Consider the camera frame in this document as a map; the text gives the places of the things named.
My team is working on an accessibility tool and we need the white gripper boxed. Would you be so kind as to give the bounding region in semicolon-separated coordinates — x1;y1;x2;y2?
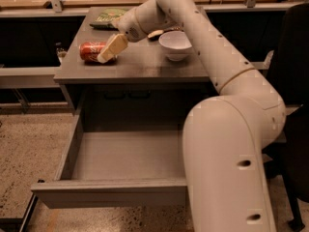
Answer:
98;8;142;64

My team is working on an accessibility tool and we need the red coke can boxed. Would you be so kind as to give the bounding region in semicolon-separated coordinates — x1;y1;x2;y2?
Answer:
79;42;105;64

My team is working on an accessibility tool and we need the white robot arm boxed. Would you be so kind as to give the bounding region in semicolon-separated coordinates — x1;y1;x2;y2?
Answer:
99;0;286;232

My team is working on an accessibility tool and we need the grey drawer cabinet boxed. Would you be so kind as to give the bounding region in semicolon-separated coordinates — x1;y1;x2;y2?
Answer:
54;7;215;132

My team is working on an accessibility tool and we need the open grey top drawer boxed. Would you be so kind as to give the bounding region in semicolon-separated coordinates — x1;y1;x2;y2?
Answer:
30;90;189;210

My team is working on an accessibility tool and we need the green chip bag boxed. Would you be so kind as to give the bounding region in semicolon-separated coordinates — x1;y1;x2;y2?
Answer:
90;8;127;30

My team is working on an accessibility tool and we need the brown snack bag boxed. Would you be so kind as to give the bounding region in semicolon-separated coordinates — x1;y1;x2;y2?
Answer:
148;27;180;39

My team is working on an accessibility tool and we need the white bowl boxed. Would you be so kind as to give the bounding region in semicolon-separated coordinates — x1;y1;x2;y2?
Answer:
158;31;192;62

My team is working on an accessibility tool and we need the black office chair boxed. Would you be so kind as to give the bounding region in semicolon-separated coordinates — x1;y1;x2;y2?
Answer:
262;2;309;232

